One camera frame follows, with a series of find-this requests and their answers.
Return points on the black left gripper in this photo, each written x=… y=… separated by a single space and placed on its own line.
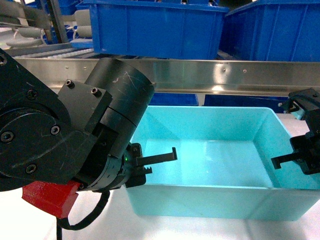
x=101 y=171

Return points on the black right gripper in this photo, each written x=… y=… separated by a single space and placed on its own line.
x=304 y=105

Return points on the teal plastic bin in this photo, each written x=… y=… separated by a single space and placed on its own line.
x=223 y=167

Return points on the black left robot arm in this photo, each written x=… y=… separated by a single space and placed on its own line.
x=82 y=133

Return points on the blue bin below shelf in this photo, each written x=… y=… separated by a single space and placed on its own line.
x=174 y=99

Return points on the blue bin right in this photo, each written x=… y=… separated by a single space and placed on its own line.
x=273 y=30

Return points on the large blue bin centre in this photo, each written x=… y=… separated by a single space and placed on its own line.
x=159 y=29

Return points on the red camera mount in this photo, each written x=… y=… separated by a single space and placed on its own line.
x=54 y=199

